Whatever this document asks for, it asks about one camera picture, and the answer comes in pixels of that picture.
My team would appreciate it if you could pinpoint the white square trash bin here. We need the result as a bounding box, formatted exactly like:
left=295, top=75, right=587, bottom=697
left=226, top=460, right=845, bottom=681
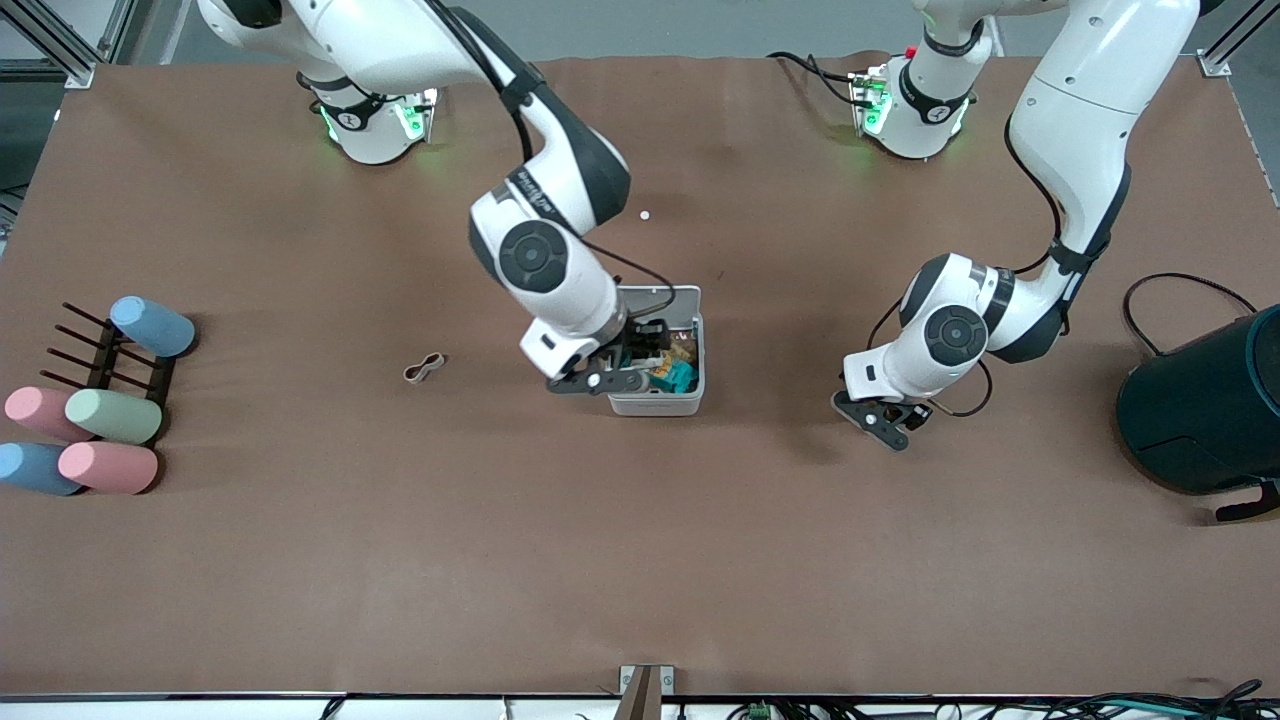
left=605, top=285, right=706, bottom=418

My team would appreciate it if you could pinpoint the dark teal cylinder container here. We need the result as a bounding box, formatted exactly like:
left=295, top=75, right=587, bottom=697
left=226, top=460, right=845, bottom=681
left=1116, top=305, right=1280, bottom=496

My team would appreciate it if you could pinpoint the black curved foot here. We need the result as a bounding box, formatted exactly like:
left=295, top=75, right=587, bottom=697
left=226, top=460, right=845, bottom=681
left=1215, top=480, right=1280, bottom=523

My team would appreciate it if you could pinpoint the blue plastic cup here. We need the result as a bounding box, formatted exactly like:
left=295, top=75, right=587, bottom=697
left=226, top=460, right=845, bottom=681
left=108, top=295, right=198, bottom=359
left=0, top=442, right=86, bottom=497

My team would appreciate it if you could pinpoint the green plastic cup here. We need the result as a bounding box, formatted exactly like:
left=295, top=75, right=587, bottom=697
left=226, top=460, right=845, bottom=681
left=64, top=388, right=164, bottom=446

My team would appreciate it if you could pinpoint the black peg cup rack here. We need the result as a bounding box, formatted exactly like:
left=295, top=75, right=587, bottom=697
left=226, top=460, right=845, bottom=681
left=42, top=302, right=178, bottom=446

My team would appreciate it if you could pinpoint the pink plastic cup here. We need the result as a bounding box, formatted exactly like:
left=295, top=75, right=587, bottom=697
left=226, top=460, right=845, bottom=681
left=57, top=441, right=159, bottom=496
left=3, top=386, right=96, bottom=443

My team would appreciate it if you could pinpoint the black cable on table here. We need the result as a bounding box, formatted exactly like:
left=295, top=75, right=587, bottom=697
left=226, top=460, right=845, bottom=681
left=1122, top=272, right=1259, bottom=357

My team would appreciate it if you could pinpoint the black left base cable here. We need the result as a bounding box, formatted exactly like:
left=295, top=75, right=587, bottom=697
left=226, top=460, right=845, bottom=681
left=767, top=50, right=869, bottom=107

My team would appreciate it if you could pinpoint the metal table edge bracket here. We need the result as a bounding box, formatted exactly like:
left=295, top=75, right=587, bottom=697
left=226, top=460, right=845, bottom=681
left=618, top=665, right=676, bottom=720

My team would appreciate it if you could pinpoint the black cable bundle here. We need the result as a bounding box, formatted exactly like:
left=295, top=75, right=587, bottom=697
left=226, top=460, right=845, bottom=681
left=1040, top=680, right=1273, bottom=720

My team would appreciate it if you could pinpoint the aluminium frame profile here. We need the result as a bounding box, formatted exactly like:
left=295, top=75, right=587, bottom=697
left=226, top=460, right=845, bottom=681
left=1195, top=0, right=1280, bottom=79
left=0, top=0, right=141, bottom=91

